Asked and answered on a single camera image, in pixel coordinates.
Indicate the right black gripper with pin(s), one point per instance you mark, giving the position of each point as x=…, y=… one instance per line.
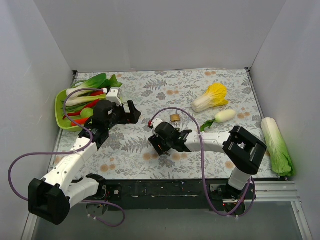
x=155, y=144

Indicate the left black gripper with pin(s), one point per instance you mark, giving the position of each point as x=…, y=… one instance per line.
x=124, y=114

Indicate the small brass padlock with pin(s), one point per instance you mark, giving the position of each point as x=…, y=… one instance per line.
x=176, y=116

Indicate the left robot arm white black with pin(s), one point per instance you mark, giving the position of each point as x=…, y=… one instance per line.
x=52, y=197

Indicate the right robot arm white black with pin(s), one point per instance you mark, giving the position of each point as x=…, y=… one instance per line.
x=244, y=150

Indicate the celery stalk toy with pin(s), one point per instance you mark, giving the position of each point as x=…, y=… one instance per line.
x=84, y=99

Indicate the red chili pepper toy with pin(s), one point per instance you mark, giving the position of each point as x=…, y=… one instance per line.
x=75, y=113

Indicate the green apple toy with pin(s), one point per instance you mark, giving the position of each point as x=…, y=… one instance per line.
x=86, y=113

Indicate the green lettuce leaf toy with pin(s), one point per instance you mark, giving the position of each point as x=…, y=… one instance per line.
x=111, y=83

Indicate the orange carrot toy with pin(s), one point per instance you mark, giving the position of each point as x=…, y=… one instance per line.
x=81, y=121

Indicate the bok choy toy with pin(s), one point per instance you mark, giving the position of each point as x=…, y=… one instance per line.
x=93, y=83

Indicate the white radish toy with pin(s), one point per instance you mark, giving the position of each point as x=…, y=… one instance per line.
x=220, y=117

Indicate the yellow napa cabbage toy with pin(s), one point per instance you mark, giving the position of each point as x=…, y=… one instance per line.
x=214, y=96

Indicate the green plastic tray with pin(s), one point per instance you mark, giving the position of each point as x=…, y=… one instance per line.
x=62, y=119

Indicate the large green white cabbage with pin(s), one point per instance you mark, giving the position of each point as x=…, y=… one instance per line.
x=281, y=162

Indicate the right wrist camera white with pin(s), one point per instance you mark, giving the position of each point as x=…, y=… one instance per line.
x=154, y=123

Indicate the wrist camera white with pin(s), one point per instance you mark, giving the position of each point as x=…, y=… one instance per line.
x=114, y=96
x=154, y=123

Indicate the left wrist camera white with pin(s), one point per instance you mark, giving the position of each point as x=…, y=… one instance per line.
x=114, y=96

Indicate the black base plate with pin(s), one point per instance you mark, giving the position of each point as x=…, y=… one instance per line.
x=171, y=194

